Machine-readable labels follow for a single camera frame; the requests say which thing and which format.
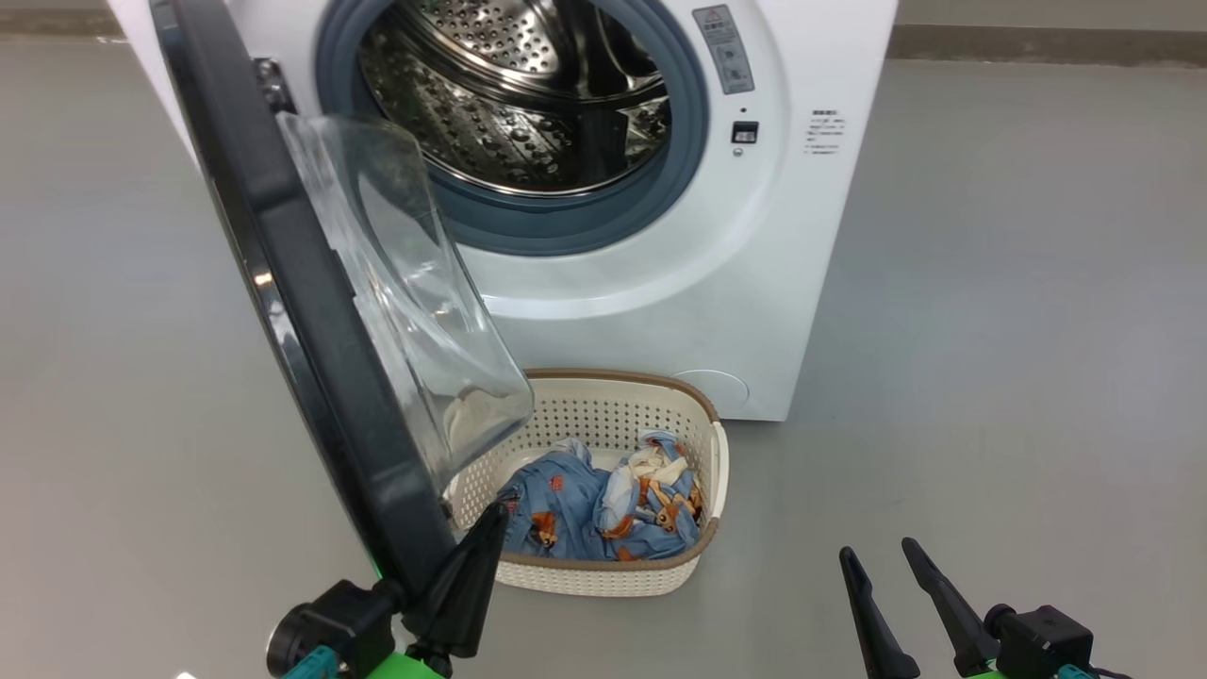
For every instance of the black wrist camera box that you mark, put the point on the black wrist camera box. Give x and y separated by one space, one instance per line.
339 622
1042 637

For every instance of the blue and white patterned garment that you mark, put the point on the blue and white patterned garment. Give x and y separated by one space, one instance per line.
660 509

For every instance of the black round glass washer door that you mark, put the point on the black round glass washer door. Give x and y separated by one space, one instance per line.
311 311

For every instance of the metal door hinge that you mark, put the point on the metal door hinge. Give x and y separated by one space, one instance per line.
273 85

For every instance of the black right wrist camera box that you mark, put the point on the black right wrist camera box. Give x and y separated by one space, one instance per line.
1042 637

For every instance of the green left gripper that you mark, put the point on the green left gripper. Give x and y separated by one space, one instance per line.
410 670

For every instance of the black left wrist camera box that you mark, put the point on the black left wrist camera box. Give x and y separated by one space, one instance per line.
339 622

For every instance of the perforated steel washer drum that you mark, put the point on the perforated steel washer drum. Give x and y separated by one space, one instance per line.
490 104

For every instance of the white front-load washing machine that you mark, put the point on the white front-load washing machine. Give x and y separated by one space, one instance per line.
717 264

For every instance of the grey rubber door gasket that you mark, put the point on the grey rubber door gasket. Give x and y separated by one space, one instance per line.
585 222

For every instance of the black door latch socket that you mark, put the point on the black door latch socket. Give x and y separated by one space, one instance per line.
745 132

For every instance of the grey warning sticker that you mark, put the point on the grey warning sticker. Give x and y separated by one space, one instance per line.
724 49

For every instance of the cream perforated laundry basket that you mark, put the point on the cream perforated laundry basket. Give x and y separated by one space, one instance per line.
613 575

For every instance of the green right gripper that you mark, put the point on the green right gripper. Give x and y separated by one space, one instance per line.
985 674

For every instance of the round white filter cover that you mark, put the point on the round white filter cover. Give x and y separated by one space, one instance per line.
717 389

